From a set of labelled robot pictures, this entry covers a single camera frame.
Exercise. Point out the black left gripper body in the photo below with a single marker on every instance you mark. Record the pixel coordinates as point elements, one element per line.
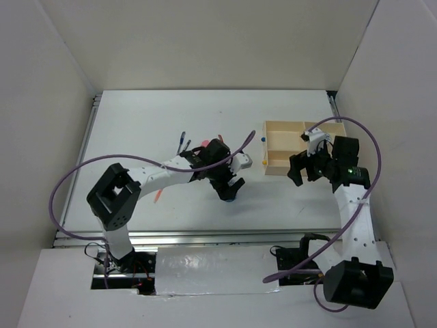
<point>220,175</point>

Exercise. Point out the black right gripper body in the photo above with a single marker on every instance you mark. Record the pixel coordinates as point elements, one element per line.
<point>324,160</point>

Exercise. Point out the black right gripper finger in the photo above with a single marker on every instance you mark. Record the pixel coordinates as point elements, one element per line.
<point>298,162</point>
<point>312,171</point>

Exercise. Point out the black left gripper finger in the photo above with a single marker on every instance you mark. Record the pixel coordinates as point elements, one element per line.
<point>235,184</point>
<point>224,192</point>

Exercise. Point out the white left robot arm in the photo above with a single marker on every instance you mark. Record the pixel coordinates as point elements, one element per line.
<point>115,195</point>

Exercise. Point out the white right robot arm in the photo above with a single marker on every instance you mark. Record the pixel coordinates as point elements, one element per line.
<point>354,275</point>

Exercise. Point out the wooden compartment tray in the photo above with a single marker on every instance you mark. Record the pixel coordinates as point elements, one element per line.
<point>282,141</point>

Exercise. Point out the black gel pen clear cap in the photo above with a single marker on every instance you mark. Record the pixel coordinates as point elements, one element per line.
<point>186,145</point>

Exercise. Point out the blue capped gel pen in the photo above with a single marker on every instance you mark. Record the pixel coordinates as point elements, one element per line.
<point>181,142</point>

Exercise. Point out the orange highlighter pen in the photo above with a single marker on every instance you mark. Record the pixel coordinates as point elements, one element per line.
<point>157,196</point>

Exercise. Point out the silver foil sheet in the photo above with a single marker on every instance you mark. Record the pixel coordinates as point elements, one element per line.
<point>219,270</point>

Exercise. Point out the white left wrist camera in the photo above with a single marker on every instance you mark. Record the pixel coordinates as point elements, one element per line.
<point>240,161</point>

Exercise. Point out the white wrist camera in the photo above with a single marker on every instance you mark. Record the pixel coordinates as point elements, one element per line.
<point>240,161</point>
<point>315,139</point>

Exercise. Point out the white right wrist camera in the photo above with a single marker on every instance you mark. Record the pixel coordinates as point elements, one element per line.
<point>315,139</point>

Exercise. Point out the aluminium frame rail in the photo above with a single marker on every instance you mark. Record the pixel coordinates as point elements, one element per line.
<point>267,209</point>

